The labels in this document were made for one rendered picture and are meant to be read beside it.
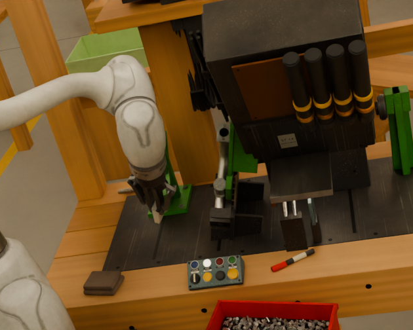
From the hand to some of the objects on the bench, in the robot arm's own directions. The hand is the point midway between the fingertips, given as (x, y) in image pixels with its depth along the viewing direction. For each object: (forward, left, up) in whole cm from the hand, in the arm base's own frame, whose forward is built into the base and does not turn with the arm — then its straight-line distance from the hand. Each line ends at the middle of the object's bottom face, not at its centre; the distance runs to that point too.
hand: (157, 211), depth 202 cm
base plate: (+28, -30, -27) cm, 49 cm away
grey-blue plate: (+11, -38, -25) cm, 47 cm away
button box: (-1, -10, -28) cm, 29 cm away
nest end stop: (+18, -11, -22) cm, 31 cm away
